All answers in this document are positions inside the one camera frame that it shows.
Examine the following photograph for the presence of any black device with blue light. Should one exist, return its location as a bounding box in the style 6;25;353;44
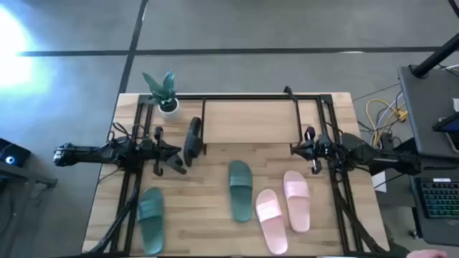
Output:
0;138;32;168

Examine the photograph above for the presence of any small black bracket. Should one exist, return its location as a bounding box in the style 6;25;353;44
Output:
283;85;299;101

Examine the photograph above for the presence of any grey keyboard tray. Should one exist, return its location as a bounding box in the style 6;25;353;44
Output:
404;153;459;248

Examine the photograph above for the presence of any white paper sheet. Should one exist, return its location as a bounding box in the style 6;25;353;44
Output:
371;171;388;194

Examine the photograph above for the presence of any person's hand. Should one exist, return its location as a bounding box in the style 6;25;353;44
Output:
407;249;448;258

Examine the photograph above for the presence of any wooden shelf with black frame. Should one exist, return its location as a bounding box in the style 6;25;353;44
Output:
200;95;305;156

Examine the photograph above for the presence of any green plant in white pot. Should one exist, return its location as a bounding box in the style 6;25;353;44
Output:
142;69;183;121

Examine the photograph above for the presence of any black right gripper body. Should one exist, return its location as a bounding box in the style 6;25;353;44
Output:
290;138;326;161

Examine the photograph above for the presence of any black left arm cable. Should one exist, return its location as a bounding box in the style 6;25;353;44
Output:
106;121;144;145

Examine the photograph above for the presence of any black tablet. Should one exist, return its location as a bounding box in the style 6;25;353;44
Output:
432;111;459;151

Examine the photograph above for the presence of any backlit black keyboard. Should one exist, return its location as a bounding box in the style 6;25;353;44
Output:
415;177;459;219

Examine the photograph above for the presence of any grey desk top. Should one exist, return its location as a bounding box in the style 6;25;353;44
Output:
397;64;459;161

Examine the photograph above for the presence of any black pole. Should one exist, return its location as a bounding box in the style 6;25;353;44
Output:
410;32;459;78

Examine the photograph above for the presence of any black metal table frame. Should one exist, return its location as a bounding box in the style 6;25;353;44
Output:
82;93;390;257

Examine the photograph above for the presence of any green rubber slide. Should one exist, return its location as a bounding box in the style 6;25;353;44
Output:
137;186;166;256
228;160;254;223

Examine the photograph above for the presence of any grey metal stand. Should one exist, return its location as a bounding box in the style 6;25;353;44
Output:
0;161;58;258

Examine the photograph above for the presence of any yellow cable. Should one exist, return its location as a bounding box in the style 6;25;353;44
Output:
364;98;409;146

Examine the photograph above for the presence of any pink rubber slide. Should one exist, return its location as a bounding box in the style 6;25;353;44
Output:
255;188;289;256
283;170;311;234

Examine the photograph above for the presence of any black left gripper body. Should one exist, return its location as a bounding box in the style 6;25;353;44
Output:
141;138;183;162

